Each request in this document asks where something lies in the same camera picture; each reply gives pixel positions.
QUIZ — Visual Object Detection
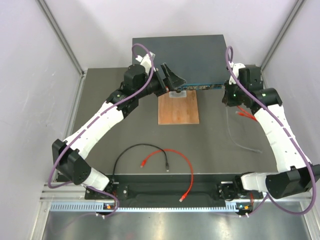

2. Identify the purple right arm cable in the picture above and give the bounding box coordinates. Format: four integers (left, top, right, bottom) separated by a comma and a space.
225, 46, 317, 216

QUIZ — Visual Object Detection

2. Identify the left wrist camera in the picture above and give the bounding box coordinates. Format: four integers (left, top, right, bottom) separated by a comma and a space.
135, 52, 156, 74

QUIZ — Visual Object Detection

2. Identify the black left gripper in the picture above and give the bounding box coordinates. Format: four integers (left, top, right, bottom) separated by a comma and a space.
135, 62, 185, 99

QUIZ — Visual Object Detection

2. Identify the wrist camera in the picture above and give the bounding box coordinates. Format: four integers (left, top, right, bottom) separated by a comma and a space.
228, 62, 246, 85
135, 52, 156, 74

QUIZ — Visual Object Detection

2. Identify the red ethernet cable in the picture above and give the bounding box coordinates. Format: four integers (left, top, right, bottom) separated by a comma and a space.
140, 148, 195, 201
236, 106, 257, 122

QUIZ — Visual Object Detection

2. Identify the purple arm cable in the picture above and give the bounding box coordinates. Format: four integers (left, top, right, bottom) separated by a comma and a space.
225, 46, 317, 216
47, 43, 156, 189

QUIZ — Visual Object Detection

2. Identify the slotted cable duct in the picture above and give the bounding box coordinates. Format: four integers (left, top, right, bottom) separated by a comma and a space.
49, 197, 252, 213

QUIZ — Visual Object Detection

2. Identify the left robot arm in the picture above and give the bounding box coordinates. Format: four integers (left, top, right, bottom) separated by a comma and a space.
52, 63, 186, 199

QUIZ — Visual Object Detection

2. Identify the grey ethernet cable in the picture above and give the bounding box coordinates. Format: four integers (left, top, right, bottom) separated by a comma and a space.
225, 106, 263, 154

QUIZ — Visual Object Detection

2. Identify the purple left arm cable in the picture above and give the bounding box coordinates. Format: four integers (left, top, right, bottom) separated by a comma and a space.
47, 43, 156, 189

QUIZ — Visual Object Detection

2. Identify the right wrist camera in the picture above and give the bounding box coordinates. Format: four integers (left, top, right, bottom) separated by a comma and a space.
228, 62, 246, 85

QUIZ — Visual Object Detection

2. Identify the teal network switch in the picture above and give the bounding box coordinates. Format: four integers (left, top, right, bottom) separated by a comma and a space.
132, 34, 230, 91

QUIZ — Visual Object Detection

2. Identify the black ethernet cable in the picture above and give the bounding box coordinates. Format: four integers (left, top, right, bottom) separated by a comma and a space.
112, 143, 171, 183

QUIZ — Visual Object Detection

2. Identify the red ethernet cable on table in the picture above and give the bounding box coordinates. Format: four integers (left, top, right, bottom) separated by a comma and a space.
140, 148, 195, 201

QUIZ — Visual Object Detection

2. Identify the wooden board stand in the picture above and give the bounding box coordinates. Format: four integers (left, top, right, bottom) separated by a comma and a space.
158, 90, 200, 125

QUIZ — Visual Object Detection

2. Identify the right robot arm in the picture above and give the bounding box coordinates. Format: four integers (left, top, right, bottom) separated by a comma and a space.
222, 61, 320, 199

